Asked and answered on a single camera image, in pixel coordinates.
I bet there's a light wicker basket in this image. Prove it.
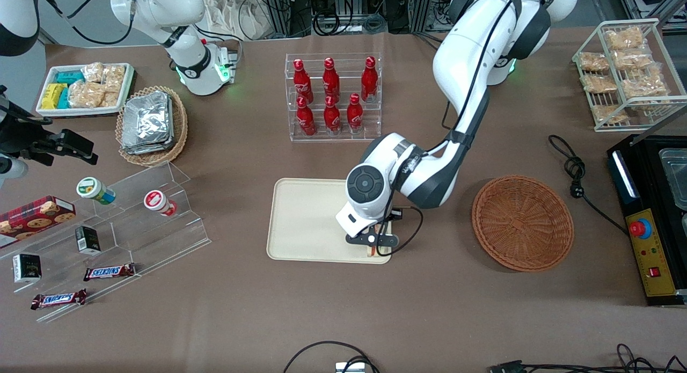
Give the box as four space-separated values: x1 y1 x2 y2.
115 85 189 167

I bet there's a tan sandwich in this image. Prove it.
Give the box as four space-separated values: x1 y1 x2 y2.
367 223 388 257

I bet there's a beige cloth bag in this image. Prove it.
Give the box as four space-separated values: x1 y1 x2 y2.
201 0 270 41

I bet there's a clear acrylic bottle rack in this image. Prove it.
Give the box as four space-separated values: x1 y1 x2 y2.
285 53 383 143

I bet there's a green lid sunflower cup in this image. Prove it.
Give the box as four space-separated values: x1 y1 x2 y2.
76 177 116 206

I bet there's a red cola bottle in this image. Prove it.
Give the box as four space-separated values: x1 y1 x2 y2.
296 96 317 137
322 57 341 100
323 96 342 135
292 58 314 104
346 93 364 134
360 56 378 103

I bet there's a brown wicker basket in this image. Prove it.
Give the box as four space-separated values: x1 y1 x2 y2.
471 174 575 273

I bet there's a cream plastic tray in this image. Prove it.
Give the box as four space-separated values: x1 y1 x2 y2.
267 178 393 265

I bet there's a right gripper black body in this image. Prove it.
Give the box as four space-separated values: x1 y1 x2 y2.
0 123 55 167

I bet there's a Snickers chocolate bar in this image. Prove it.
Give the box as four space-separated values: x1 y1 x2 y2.
30 289 88 311
83 262 137 282

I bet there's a clear acrylic stepped shelf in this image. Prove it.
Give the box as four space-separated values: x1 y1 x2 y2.
0 161 212 324

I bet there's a red lid yogurt cup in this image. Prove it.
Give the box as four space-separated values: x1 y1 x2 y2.
143 189 178 218

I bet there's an aluminium equipment frame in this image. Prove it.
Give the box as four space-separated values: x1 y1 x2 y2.
260 0 436 39

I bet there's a black appliance yellow panel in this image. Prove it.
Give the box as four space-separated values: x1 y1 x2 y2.
606 134 687 308

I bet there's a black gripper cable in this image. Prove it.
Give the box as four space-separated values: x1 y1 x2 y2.
375 206 425 257

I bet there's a black power cable with plug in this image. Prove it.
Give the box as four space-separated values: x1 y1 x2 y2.
548 134 630 237

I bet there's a black cable bundle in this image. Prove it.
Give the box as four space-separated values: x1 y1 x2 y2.
487 343 687 373

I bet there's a white snack tray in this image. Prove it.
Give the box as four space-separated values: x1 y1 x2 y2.
35 62 135 118

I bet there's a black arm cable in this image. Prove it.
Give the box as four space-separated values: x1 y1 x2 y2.
38 0 136 47

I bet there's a black looped cable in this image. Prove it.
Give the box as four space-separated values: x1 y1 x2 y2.
283 340 381 373

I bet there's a foil wrapped sandwich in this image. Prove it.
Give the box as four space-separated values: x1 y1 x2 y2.
122 93 176 156
122 91 171 151

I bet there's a white wire rack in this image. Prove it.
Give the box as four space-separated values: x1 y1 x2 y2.
572 18 687 133

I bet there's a small black carton box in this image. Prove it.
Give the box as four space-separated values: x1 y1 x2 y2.
75 225 102 256
12 253 43 284

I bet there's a yellow snack packet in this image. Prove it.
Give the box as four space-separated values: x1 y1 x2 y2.
41 83 69 111

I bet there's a red tartan cookie box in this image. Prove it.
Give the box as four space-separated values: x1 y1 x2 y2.
0 195 77 249

